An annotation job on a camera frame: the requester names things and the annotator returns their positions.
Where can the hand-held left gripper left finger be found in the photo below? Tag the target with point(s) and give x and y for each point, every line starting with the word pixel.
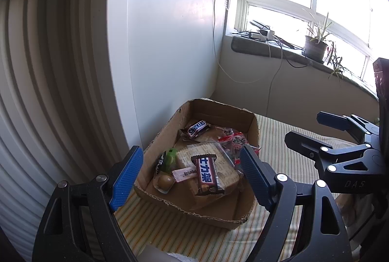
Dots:
pixel 127 177

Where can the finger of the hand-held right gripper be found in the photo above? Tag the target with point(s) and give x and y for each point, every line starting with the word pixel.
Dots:
pixel 332 119
pixel 301 143

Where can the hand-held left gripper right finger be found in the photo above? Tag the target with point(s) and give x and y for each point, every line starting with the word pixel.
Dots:
pixel 255 180

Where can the dark green candy packet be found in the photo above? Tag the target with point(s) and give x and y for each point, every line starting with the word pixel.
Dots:
pixel 160 163

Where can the yellow jelly cup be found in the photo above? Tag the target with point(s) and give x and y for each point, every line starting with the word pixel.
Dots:
pixel 164 182

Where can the clear red-printed snack packet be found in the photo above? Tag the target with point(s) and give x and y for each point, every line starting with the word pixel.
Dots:
pixel 241 142

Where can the light green candy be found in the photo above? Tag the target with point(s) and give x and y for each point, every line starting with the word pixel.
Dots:
pixel 171 158

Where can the brown chocolate bar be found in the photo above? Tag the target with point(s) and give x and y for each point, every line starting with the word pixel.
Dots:
pixel 206 175
pixel 196 128

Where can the dark candy bag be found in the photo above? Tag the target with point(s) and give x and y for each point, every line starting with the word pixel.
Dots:
pixel 223 134

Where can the pink candy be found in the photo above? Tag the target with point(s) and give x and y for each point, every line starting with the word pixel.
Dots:
pixel 184 174

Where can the clear packet of bread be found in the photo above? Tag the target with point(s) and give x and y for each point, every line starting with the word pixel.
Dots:
pixel 185 158

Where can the cardboard box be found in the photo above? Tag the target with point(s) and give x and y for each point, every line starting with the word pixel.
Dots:
pixel 212 111

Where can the potted spider plant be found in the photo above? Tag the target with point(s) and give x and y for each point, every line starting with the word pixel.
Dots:
pixel 316 51

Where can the white cloth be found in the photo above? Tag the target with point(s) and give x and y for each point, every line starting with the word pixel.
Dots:
pixel 352 213

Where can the white power adapter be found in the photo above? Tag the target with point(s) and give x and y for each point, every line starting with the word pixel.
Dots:
pixel 267 34

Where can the white ribbed panel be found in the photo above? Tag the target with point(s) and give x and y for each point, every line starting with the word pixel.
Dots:
pixel 45 98

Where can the white wardrobe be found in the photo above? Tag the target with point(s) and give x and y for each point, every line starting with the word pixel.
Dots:
pixel 167 52

